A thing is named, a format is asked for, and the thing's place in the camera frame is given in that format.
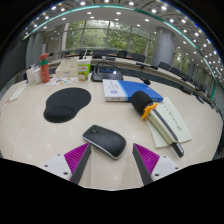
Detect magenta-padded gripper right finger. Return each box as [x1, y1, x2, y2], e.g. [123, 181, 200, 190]
[132, 143, 183, 186]

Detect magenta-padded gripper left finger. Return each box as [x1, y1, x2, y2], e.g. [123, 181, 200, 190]
[42, 142, 92, 185]

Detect black computer mouse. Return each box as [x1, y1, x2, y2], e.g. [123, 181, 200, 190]
[82, 124, 128, 160]

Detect black mouse pad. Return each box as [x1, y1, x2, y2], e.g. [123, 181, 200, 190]
[42, 87, 92, 124]

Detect handheld microphone with black foam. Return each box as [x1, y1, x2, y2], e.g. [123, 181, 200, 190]
[130, 90, 185, 159]

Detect pale green paper sheet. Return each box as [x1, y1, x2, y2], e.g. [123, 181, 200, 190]
[145, 96, 193, 149]

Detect blue and white book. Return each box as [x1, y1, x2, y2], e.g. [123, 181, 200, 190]
[102, 78, 165, 103]

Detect red and white leaflet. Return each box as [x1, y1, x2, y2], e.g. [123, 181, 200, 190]
[0, 99, 11, 115]

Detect paper cup with straw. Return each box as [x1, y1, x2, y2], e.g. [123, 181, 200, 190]
[76, 49, 93, 82]

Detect black desk gooseneck microphone unit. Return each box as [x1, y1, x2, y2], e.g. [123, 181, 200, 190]
[90, 61, 152, 86]

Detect white cardboard box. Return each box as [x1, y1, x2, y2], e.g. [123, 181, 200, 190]
[54, 59, 79, 79]

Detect small white bottle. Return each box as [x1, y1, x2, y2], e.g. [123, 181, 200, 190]
[33, 65, 43, 84]
[25, 67, 36, 85]

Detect red bottle with green band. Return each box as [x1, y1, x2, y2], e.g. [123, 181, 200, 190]
[39, 52, 51, 84]

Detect black delegate unit with microphone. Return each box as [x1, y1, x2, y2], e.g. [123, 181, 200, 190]
[135, 61, 159, 71]

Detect dark office chairs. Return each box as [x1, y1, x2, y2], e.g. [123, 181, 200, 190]
[59, 49, 209, 99]

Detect ceiling lights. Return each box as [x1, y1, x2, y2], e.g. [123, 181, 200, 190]
[23, 0, 224, 81]

